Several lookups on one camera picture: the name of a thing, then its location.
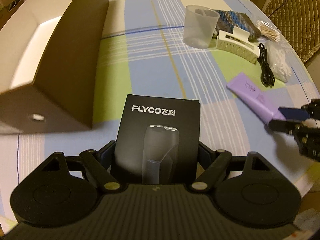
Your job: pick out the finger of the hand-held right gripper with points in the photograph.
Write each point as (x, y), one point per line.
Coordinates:
(292, 113)
(282, 125)

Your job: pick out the translucent plastic measuring cup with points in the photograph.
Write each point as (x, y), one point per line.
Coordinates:
(197, 30)

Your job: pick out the purple tube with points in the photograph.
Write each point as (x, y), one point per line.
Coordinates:
(252, 92)

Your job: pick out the plaid tablecloth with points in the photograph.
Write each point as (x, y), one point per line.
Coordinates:
(150, 55)

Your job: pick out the striped brown blue towel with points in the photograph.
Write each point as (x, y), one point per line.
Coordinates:
(237, 21)

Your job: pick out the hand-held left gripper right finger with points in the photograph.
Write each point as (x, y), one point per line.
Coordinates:
(204, 153)

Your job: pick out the clear bag of white pads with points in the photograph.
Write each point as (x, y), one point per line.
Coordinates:
(278, 60)

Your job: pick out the brown cardboard storage box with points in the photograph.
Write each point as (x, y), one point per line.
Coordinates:
(70, 67)

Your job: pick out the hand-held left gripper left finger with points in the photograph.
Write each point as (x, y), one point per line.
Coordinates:
(107, 153)

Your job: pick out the black shaver box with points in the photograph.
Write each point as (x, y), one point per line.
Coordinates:
(155, 122)

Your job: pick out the white hair claw clip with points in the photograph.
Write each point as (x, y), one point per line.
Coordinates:
(235, 47)

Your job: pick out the bag of cotton swabs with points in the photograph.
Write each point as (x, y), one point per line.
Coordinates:
(269, 33)

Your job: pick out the chair with quilted cover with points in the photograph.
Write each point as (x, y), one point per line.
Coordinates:
(295, 10)

